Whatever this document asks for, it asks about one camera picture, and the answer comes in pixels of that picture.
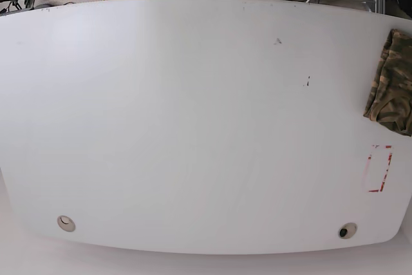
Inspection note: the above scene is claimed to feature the camouflage T-shirt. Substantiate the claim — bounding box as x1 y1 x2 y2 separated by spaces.
363 29 411 137

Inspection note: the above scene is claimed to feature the red tape rectangle marking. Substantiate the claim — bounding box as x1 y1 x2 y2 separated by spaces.
365 145 393 193

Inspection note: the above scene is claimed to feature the table cable grommet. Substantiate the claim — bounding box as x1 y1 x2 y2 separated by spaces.
338 222 357 240
57 215 76 232

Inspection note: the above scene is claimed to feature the left table cable grommet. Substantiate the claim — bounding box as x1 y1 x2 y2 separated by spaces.
57 215 76 232

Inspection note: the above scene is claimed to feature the right table cable grommet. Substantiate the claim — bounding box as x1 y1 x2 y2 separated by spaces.
338 222 357 240

